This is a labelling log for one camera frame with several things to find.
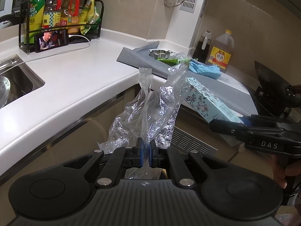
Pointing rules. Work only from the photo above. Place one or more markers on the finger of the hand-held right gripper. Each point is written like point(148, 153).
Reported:
point(247, 121)
point(225, 127)

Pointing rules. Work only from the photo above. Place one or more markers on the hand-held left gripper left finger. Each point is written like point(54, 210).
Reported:
point(140, 151)

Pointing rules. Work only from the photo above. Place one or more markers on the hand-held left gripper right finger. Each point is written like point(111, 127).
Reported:
point(152, 153)

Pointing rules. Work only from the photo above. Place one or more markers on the teal floral toothpaste box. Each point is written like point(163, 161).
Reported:
point(207, 101)

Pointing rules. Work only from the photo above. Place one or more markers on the clear crinkled plastic bag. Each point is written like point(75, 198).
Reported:
point(164, 103)

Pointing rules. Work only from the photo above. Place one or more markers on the metal cookie cutter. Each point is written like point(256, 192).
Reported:
point(155, 54)

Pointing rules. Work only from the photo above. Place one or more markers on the person's right hand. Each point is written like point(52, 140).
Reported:
point(279, 174)

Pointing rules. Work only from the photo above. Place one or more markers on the black glass gas stove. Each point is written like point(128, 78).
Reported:
point(261, 108)

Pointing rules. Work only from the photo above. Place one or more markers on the cabinet vent grille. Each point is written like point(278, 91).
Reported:
point(192, 142)

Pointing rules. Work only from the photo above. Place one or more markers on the black wok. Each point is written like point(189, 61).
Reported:
point(270, 80)

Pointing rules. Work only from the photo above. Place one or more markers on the blue cloth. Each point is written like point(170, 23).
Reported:
point(204, 69)

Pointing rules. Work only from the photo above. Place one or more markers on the beige kitchen cabinet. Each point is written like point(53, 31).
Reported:
point(77, 141)

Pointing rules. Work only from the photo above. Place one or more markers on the amber cooking wine jug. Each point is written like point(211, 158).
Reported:
point(219, 56)

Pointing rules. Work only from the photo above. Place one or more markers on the dark sauce dispenser bottle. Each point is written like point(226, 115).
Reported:
point(201, 49)

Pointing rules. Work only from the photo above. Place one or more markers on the green plastic wrapper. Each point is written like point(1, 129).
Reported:
point(172, 61)

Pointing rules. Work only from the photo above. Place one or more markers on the grey-backed printed white mat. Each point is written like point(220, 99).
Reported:
point(145, 61)

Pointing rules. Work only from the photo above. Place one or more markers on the stainless steel sink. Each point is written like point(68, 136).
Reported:
point(30, 75)

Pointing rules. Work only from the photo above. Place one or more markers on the black metal spice rack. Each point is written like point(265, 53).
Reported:
point(102, 18)

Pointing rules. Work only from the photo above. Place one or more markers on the black smartphone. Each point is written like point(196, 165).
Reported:
point(51, 40)

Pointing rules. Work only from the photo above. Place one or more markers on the yellow green snack bag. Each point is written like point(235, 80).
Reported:
point(89, 16)

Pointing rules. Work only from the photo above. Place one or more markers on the red cap soy sauce bottle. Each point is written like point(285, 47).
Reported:
point(51, 7)

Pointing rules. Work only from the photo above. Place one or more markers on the green yellow oil bottle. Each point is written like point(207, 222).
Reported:
point(35, 9)

